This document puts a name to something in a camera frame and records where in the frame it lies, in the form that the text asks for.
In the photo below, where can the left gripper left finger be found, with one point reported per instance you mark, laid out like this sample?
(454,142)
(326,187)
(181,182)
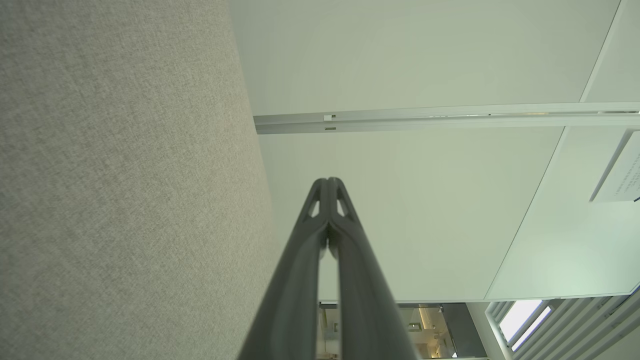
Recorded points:
(290,290)

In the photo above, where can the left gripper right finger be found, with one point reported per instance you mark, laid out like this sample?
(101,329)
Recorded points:
(365,300)

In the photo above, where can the grey fabric sofa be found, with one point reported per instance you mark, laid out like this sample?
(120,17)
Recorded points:
(125,175)

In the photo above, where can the grey window blinds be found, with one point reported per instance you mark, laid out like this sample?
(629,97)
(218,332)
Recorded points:
(585,325)

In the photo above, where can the white paper notice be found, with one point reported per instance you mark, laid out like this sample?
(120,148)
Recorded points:
(622,175)

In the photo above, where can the grey partition post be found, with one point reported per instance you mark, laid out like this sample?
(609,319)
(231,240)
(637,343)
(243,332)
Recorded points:
(425,120)

